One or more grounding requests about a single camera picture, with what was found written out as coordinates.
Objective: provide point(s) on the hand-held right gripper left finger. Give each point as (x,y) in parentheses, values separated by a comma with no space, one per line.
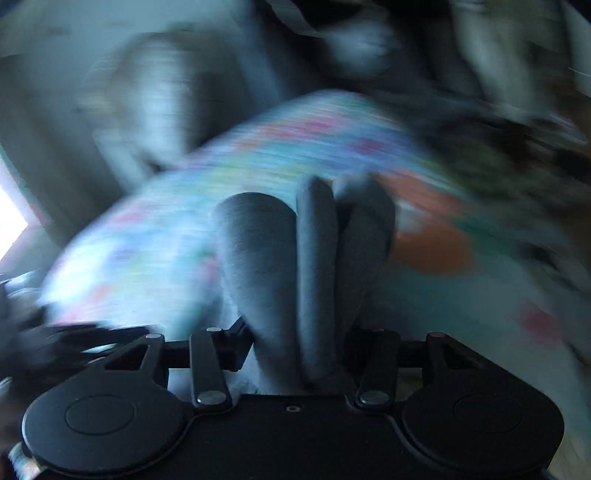
(207,364)

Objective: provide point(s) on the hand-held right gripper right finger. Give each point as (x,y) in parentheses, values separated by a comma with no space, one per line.
(376,364)

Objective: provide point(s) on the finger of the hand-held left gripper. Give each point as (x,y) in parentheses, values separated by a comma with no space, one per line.
(106,333)

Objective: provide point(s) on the grey sweatshirt garment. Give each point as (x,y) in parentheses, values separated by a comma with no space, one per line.
(314,258)

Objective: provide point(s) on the floral quilted bedspread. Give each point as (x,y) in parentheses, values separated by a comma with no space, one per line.
(175,221)

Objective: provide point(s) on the window with white frame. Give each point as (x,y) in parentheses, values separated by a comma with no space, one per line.
(9,212)

